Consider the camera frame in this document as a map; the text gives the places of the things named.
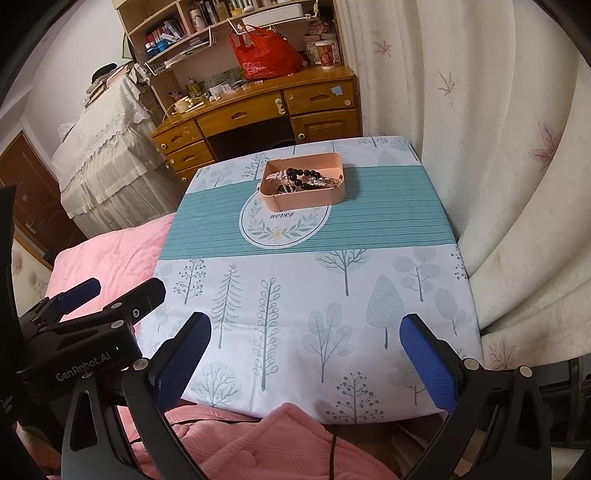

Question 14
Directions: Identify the pink jewelry tray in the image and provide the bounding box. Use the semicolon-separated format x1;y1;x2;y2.
257;152;346;212

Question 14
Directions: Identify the white lace-covered cabinet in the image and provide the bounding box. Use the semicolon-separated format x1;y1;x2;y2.
52;76;185;238

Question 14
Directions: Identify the pink quilted blanket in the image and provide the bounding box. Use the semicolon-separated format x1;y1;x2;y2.
15;211;401;480

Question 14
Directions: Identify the teal tree-print tablecloth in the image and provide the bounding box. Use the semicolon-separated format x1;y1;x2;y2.
138;136;483;424

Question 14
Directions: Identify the wooden bookshelf hutch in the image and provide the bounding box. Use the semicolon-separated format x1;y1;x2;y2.
112;1;332;120

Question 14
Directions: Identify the wooden desk with drawers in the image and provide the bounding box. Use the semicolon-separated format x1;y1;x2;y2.
151;66;362;184

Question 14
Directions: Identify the red plastic bag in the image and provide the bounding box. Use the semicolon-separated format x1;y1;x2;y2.
229;26;304;81

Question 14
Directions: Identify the cream floral curtain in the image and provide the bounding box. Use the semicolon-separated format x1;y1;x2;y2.
335;1;590;369

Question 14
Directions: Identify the red patterned cup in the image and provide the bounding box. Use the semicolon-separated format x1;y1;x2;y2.
315;40;338;69

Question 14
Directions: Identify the black bead bracelet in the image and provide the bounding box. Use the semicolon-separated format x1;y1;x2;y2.
285;166;332;192

